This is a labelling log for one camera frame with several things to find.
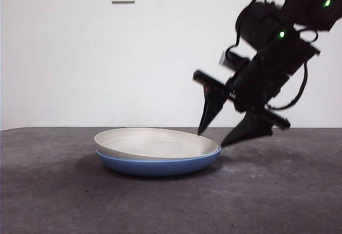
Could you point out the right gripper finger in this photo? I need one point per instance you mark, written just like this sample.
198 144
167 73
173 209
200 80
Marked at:
249 128
212 104

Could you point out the white round plate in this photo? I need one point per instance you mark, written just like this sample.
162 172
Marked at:
157 144

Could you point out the blue round plate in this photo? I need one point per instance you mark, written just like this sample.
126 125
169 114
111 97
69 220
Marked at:
160 167

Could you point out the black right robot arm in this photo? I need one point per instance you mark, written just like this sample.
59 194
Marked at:
307 9

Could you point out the dark grey table mat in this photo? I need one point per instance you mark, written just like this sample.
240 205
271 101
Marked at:
171 210

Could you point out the right wrist grey camera box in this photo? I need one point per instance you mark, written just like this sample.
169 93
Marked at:
224 60

